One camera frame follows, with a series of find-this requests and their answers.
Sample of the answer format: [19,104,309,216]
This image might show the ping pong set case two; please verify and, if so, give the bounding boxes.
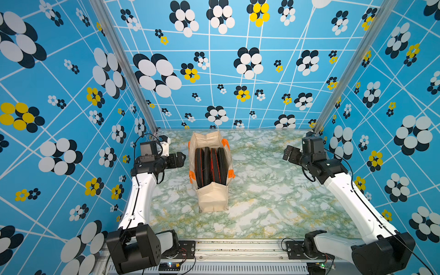
[210,148,221,183]

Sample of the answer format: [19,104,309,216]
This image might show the ping pong set case one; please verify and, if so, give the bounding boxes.
[217,148,229,186]

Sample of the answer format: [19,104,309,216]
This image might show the beige canvas tote bag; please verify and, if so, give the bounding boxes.
[188,131,235,213]

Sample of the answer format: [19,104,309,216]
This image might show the ping pong set case three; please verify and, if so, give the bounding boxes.
[202,147,212,186]

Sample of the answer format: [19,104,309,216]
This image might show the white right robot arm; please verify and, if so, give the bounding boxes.
[283,140,415,275]

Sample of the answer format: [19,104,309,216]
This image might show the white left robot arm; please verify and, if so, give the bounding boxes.
[106,135,186,275]

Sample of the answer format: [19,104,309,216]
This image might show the left controller board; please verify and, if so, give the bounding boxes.
[159,262,181,272]

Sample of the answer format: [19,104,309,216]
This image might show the controller board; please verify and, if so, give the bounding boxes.
[307,263,327,275]
[159,262,181,272]

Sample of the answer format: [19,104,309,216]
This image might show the right controller board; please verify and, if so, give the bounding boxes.
[307,263,327,275]

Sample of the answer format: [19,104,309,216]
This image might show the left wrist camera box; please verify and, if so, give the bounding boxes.
[140,141,158,157]

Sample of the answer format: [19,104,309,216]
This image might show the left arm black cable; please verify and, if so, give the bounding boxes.
[132,133,162,221]

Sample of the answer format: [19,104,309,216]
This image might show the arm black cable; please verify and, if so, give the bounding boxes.
[322,147,434,275]
[132,133,162,221]

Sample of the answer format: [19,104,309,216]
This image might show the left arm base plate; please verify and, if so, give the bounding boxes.
[162,240,196,260]

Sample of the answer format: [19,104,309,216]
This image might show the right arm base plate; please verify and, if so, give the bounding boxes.
[282,240,332,262]

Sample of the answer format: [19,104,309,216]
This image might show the aluminium front rail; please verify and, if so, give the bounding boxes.
[92,238,355,275]

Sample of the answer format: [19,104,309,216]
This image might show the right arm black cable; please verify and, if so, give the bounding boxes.
[322,147,434,275]

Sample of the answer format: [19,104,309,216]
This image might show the aluminium left corner post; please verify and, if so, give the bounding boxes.
[90,0,158,135]

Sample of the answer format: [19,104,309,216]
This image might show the aluminium corner post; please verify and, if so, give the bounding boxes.
[313,0,398,135]
[90,0,158,135]

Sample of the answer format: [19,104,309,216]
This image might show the aluminium right corner post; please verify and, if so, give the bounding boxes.
[313,0,398,135]

